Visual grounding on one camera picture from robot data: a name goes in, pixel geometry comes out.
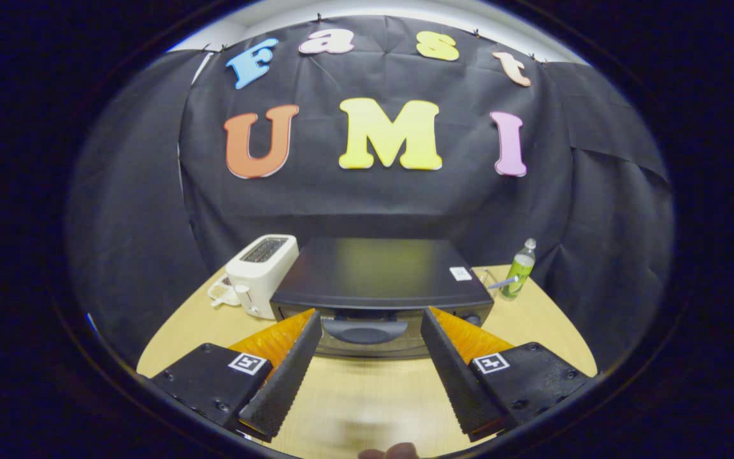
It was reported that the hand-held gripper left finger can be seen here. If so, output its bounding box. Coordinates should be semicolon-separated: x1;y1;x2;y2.
150;308;323;442

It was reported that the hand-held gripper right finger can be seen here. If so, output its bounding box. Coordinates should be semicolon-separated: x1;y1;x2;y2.
420;306;597;442

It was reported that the black toaster oven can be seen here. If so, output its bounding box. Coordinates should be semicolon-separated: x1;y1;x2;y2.
270;237;495;359

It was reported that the white toaster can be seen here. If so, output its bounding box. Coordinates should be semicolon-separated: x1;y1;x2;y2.
226;234;300;320

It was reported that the small white dish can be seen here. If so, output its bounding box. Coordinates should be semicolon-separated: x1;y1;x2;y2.
208;275;241;308

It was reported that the green drink bottle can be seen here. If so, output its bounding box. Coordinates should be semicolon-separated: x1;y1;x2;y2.
500;238;537;302

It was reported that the black backdrop cloth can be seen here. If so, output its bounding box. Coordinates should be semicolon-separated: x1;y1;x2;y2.
66;14;675;370

